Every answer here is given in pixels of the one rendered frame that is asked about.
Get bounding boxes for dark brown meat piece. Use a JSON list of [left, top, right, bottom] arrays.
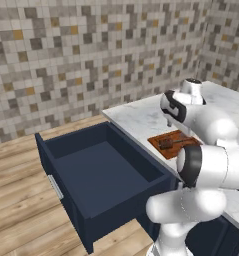
[[158, 137, 174, 150]]

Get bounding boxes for thin dark knife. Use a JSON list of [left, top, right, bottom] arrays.
[[171, 137, 193, 145]]

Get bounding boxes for brown wooden cutting board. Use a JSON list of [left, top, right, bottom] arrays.
[[147, 129, 204, 161]]

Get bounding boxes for dark blue open drawer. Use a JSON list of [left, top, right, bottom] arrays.
[[34, 121, 179, 255]]

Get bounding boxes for silver drawer handle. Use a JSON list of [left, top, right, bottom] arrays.
[[46, 173, 65, 201]]

